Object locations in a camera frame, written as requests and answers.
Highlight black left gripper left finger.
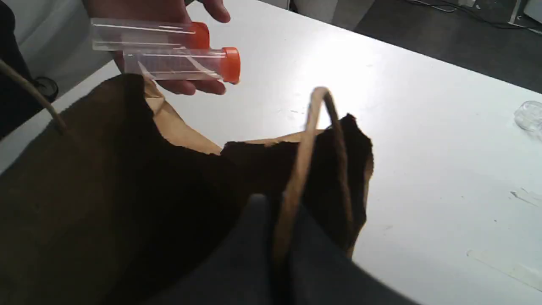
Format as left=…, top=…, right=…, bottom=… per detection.
left=147, top=194, right=273, bottom=305

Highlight black floor cables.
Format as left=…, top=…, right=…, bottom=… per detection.
left=406, top=0, right=542, bottom=30

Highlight brown paper bag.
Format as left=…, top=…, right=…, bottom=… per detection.
left=1, top=75, right=373, bottom=305

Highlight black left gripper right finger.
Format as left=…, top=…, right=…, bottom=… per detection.
left=288, top=207, right=413, bottom=305

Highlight clear plastic container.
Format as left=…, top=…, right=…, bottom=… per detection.
left=514, top=100, right=542, bottom=131

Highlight orange capped clear tube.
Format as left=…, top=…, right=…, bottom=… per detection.
left=90, top=18, right=210, bottom=51
left=123, top=47, right=241, bottom=84

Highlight person in dark clothes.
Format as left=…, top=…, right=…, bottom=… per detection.
left=0, top=2, right=59, bottom=139

